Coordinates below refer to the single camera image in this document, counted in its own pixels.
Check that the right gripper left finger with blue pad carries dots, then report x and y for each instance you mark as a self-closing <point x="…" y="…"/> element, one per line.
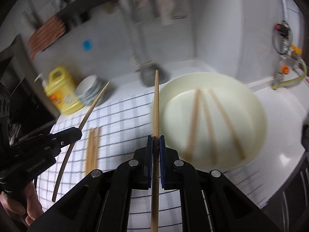
<point x="136" y="173"/>

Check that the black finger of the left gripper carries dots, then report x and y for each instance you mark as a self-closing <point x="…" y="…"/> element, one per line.
<point x="66" y="137"/>

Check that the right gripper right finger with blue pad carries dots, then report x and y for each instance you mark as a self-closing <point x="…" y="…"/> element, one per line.
<point x="175" y="173"/>

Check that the wooden chopstick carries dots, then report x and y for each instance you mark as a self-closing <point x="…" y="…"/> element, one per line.
<point x="236" y="139"/>
<point x="193" y="127"/>
<point x="89" y="160"/>
<point x="97" y="134"/>
<point x="210" y="128"/>

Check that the left hand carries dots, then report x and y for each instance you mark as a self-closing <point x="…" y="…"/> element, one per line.
<point x="15" y="209"/>

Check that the white grid cloth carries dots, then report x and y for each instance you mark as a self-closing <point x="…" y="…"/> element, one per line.
<point x="125" y="125"/>

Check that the yellow detergent bottle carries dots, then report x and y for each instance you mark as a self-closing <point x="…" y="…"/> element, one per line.
<point x="60" y="90"/>

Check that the stacked blue white bowls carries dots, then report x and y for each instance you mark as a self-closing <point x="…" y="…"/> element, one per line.
<point x="88" y="89"/>

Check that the cream plastic basin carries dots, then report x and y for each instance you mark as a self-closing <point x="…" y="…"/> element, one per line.
<point x="212" y="120"/>

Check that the hanging metal spoon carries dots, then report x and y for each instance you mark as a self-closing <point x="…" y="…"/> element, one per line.
<point x="148" y="67"/>

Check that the brown hanging cloth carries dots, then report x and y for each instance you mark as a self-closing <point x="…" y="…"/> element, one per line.
<point x="46" y="35"/>

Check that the hanging white rag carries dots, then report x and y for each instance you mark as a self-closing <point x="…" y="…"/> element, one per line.
<point x="165" y="9"/>

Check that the gas valve with orange knob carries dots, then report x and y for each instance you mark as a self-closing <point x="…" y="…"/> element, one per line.
<point x="290" y="56"/>

